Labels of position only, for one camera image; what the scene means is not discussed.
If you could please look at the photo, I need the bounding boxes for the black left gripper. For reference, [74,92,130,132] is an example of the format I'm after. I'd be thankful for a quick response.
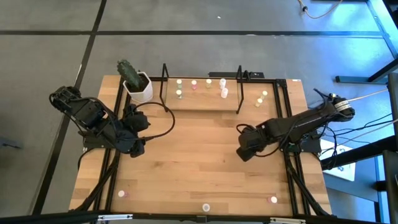
[119,104,150,158]

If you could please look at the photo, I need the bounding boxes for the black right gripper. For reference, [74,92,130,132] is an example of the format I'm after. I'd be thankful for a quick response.
[235,124,273,162]

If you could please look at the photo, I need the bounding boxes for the white hexagonal planter pot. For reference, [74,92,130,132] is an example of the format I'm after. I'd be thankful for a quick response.
[123,71,154,105]

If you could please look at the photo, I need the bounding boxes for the green cactus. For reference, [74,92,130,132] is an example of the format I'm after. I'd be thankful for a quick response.
[116,58,146,90]

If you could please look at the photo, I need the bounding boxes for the flat black box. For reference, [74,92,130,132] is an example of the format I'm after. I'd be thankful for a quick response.
[208,71,266,79]

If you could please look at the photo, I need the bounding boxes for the white paper blue print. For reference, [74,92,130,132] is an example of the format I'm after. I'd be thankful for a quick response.
[320,138,357,182]

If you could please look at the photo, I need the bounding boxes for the black metal beam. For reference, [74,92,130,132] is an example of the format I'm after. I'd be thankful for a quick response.
[320,73,398,224]

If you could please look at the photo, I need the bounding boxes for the black gantry bar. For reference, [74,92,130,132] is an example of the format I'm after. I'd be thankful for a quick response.
[0,211,398,224]

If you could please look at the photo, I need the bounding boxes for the dark floor object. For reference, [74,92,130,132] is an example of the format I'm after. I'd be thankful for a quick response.
[0,136,24,151]

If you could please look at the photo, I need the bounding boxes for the wooden shelf black metal frame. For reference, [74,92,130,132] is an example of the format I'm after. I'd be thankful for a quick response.
[159,63,246,115]

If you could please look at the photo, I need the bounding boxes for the silver metal bracket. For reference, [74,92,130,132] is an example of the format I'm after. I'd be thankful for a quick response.
[269,217,307,224]
[97,213,134,222]

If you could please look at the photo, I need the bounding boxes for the black desk frame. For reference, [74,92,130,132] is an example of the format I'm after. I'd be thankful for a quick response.
[335,0,398,84]

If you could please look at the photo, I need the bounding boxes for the black floor cable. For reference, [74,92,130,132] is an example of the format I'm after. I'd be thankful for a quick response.
[329,112,394,133]

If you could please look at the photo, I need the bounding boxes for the white floor cable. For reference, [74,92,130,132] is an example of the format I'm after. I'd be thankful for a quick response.
[349,88,389,102]

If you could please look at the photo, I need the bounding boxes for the grey floor cable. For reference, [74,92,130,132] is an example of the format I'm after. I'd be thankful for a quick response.
[341,119,398,146]

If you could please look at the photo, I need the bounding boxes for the tan cable black plug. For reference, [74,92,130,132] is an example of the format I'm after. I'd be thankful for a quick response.
[297,0,343,19]

